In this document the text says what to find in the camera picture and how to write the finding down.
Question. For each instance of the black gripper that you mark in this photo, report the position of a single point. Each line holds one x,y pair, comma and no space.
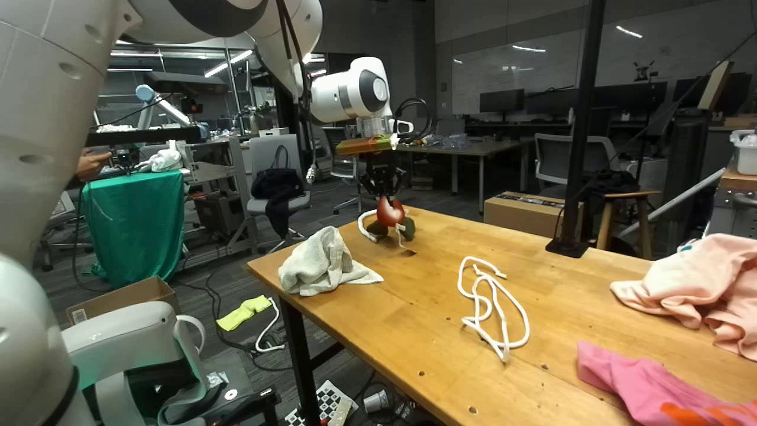
380,176

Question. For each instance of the red apple toy green leaves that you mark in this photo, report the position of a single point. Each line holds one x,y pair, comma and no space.
390,216

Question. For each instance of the white cloth bag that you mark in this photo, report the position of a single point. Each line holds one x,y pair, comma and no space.
322,264

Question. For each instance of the pink shirt with orange print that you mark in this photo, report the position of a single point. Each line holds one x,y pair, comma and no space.
652,395

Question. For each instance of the peach shirt with teal print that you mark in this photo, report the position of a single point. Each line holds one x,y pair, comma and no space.
704,285

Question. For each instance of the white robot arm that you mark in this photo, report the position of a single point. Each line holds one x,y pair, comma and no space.
54,57

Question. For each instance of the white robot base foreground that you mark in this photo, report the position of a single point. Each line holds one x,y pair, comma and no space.
43,369

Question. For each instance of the yellow green power strip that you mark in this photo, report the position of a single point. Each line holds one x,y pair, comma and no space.
249,307

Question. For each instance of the black vertical pole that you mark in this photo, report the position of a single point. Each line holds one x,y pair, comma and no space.
568,240

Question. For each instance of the wooden stool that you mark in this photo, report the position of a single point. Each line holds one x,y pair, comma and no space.
635,208

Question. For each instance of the green cloth covered table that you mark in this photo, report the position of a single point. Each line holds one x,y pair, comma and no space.
134,223

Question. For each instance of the white plastic bin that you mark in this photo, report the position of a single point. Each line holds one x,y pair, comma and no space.
746,150

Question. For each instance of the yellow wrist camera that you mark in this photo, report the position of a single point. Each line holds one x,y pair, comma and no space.
367,144

